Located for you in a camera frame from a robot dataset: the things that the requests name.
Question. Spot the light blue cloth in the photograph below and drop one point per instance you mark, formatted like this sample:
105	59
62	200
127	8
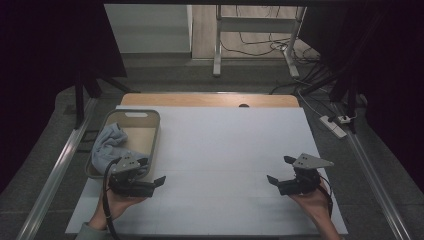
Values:
108	148

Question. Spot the black curtain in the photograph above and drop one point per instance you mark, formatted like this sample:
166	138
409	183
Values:
383	66
50	66

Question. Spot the white power strip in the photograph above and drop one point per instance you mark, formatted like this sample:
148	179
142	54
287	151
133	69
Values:
333	127

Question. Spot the aluminium floor rail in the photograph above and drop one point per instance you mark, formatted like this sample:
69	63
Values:
55	173
375	183

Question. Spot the beige plastic basket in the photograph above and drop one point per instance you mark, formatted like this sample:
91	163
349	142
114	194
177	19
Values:
141	136

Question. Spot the person's left hand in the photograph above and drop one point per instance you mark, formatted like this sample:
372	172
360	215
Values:
116	205

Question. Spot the wooden table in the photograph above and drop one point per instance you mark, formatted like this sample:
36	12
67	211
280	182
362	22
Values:
206	100

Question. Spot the white metal desk frame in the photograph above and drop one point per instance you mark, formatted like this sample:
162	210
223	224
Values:
255	25

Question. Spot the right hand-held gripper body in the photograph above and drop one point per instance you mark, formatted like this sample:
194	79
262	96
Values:
301	183

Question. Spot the white plug adapter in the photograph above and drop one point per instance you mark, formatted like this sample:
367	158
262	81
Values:
345	119

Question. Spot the black stand legs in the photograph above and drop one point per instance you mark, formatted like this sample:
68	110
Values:
343	90
81	96

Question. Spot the white table cover sheet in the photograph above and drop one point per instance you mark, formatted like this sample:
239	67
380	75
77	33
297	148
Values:
226	150

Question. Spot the person's right hand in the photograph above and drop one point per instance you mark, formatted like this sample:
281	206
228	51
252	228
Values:
311	201

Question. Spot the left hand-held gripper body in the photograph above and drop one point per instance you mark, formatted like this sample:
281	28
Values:
128	186

